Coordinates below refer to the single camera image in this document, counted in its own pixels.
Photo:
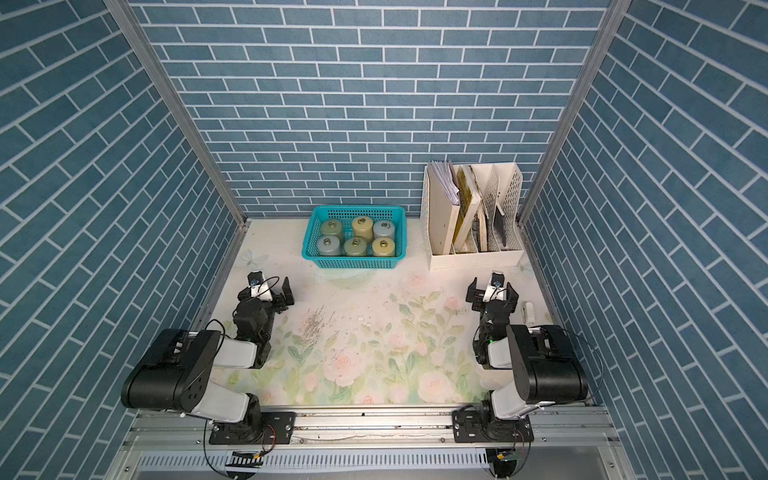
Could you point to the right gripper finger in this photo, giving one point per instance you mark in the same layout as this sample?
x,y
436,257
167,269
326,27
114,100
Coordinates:
x,y
474,295
511,297

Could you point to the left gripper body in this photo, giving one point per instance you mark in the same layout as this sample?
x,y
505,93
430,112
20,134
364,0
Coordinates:
x,y
279,301

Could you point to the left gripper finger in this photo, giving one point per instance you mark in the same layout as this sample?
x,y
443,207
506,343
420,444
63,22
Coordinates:
x,y
254,280
286,297

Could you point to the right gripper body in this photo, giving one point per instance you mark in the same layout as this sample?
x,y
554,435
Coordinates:
x,y
475,294

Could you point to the blue-grey tea canister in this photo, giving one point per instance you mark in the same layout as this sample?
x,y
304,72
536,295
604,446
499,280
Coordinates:
x,y
329,246
384,229

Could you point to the green tea canister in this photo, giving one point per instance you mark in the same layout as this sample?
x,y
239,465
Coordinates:
x,y
333,227
355,247

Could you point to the yellow tea canister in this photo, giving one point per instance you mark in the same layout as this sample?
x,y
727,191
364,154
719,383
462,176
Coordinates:
x,y
362,227
383,247

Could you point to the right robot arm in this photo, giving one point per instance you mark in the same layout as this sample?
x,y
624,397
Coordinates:
x,y
545,369

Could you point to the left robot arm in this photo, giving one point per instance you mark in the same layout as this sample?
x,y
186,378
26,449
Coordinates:
x,y
175,372

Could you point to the teal plastic basket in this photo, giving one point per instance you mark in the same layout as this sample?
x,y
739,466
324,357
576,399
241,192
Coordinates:
x,y
345,214

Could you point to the white small device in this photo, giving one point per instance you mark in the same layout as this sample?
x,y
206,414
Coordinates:
x,y
528,311

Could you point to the floral table mat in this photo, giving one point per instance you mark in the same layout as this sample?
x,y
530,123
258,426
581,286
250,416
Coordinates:
x,y
359,336

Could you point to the white desktop file organizer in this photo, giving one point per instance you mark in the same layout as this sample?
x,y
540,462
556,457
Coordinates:
x,y
494,239

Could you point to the yellow book in organizer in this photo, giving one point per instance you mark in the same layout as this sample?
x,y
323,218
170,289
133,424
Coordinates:
x,y
469,202

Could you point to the papers in organizer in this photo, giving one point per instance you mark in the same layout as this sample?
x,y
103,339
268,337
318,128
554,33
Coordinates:
x,y
442,172

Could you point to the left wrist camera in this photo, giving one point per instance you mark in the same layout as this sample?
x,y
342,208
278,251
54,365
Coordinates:
x,y
264,293

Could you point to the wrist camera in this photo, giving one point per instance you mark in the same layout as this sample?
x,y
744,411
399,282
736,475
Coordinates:
x,y
264,293
495,286

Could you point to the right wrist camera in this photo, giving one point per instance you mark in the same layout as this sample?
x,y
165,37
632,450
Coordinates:
x,y
495,286

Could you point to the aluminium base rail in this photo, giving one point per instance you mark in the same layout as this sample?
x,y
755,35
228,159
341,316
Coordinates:
x,y
381,442

